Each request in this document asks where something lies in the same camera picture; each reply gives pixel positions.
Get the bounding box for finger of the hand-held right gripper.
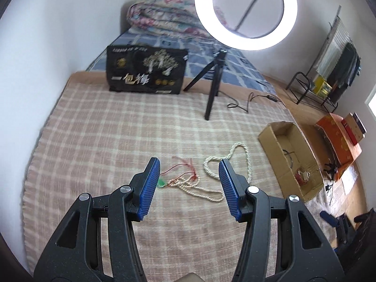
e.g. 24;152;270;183
354;208;376;224
320;211;354;243

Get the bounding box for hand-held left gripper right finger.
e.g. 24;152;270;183
218;159;345;282

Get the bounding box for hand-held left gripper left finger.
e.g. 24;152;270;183
34;157;161;282

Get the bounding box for green pendant red string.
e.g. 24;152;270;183
157;156;198;189

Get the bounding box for cream bead necklace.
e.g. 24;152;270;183
164;175;226;204

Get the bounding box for white pearl necklace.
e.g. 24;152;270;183
204;142;254;184

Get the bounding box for cardboard box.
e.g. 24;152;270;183
258;122;325;203

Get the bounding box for black clamp stand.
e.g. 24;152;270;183
323;161;341;180

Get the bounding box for pink plaid blanket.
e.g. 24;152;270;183
20;70;326;277

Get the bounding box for red flat box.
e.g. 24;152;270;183
342;117;360;145

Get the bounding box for black tripod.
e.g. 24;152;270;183
183;49;231;121

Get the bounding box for red and tan boxes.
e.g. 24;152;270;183
349;112;367;134

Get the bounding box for window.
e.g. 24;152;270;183
364;92;376;112

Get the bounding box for black printed bag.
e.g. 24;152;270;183
106;45;188;95

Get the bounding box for blue checked bedsheet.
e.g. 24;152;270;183
85;29;277;90

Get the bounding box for black clothes rack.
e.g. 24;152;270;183
286;6;362;114

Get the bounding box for yellow box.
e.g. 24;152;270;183
313;76;332;97

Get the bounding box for dark hanging clothes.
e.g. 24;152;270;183
327;43;362;103

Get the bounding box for striped hanging cloth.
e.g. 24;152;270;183
317;20;351;77

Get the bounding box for folded floral quilt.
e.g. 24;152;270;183
127;0;219;40

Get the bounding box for red strap wristwatch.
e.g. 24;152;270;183
295;167;312;184

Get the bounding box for black cord bangle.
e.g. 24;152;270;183
282;150;297;171

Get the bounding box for black ring light cable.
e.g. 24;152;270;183
227;92;284;114

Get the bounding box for white ring light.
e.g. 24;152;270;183
194;0;298;51

